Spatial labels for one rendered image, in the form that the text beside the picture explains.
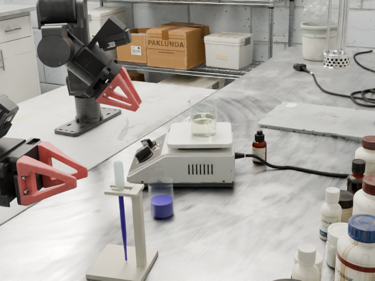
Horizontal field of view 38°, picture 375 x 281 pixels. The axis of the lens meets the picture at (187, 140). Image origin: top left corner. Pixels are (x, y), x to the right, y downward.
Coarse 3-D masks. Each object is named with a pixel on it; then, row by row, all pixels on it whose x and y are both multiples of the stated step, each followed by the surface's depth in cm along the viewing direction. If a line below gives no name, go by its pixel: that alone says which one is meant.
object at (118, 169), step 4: (116, 164) 71; (120, 164) 71; (116, 168) 71; (120, 168) 71; (116, 172) 71; (120, 172) 71; (116, 176) 71; (120, 176) 71; (116, 180) 72; (120, 180) 72; (116, 184) 72; (120, 184) 72; (120, 188) 72
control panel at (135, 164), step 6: (156, 138) 110; (162, 138) 107; (162, 144) 103; (138, 150) 110; (156, 150) 102; (156, 156) 99; (132, 162) 104; (138, 162) 102; (144, 162) 100; (132, 168) 101
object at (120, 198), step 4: (120, 196) 73; (120, 200) 73; (120, 204) 73; (120, 208) 73; (120, 212) 74; (124, 212) 74; (120, 216) 74; (124, 216) 74; (124, 220) 74; (124, 224) 74; (124, 228) 74; (124, 232) 75; (124, 236) 75; (124, 240) 75; (124, 244) 75; (124, 248) 76; (124, 252) 76
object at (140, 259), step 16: (112, 192) 71; (128, 192) 71; (144, 224) 74; (144, 240) 75; (112, 256) 78; (128, 256) 78; (144, 256) 75; (96, 272) 75; (112, 272) 74; (128, 272) 74; (144, 272) 74
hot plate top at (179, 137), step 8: (176, 128) 105; (184, 128) 105; (224, 128) 104; (176, 136) 101; (184, 136) 101; (224, 136) 100; (168, 144) 98; (176, 144) 97; (184, 144) 97; (192, 144) 97; (200, 144) 97; (208, 144) 97; (216, 144) 97; (224, 144) 97; (232, 144) 98
